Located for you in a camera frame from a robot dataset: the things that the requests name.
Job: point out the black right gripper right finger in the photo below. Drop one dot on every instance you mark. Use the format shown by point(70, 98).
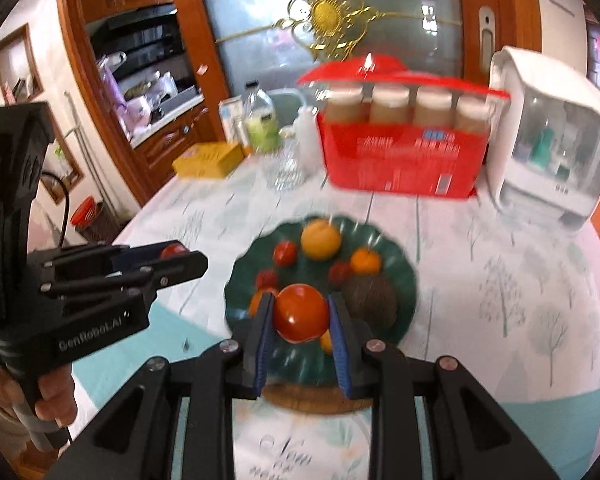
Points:
point(423, 408)

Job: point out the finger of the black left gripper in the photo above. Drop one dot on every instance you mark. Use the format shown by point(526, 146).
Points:
point(98, 257)
point(154, 275)

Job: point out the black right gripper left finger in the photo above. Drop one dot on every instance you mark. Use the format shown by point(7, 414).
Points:
point(174, 420)

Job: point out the cherry tomato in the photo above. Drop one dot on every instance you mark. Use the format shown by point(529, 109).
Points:
point(285, 254)
point(176, 249)

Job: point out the large red tomato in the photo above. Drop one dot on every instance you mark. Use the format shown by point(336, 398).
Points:
point(301, 314)

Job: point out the large yellow grapefruit with sticker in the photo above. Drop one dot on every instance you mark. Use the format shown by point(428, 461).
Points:
point(320, 240)

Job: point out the mandarin orange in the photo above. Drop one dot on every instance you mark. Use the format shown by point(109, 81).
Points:
point(256, 299)

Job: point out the yellow kumquat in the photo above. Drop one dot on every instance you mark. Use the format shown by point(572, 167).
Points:
point(326, 342)

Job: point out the left hand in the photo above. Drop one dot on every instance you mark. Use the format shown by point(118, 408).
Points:
point(57, 400)

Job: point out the red waste basket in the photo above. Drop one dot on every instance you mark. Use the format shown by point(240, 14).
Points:
point(85, 213)

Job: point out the wooden kitchen cabinet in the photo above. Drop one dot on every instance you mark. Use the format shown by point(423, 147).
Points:
point(158, 152)

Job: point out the red lychee on plate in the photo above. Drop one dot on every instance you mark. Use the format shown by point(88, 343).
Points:
point(267, 279)

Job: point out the yellow tin box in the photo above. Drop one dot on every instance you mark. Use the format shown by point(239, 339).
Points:
point(211, 160)

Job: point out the cherry tomato on plate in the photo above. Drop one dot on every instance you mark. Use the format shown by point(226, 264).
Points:
point(285, 254)

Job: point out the tree pattern tablecloth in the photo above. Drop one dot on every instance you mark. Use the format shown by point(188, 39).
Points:
point(518, 306)

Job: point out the dark brown avocado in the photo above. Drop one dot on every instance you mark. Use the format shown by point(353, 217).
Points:
point(371, 298)

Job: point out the clear drinking glass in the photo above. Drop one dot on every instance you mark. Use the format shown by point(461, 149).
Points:
point(282, 168)

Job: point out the white blue carton box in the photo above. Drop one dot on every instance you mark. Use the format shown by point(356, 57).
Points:
point(231, 114)

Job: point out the clear bottle green label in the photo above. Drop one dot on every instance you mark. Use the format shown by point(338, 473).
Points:
point(260, 119)

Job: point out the dark green scalloped plate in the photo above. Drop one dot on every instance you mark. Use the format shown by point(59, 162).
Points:
point(307, 364)

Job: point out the small orange on plate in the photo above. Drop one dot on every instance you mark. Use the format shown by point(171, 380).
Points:
point(365, 260)

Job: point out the white squeeze bottle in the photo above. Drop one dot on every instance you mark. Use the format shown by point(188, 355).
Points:
point(295, 112)

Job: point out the red paper cup package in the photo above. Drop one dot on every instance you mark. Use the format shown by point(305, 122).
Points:
point(388, 129)

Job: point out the glass door gold ornament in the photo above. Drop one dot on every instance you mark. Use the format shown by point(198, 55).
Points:
point(276, 41)

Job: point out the white countertop sterilizer appliance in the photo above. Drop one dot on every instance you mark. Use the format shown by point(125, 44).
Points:
point(543, 159)

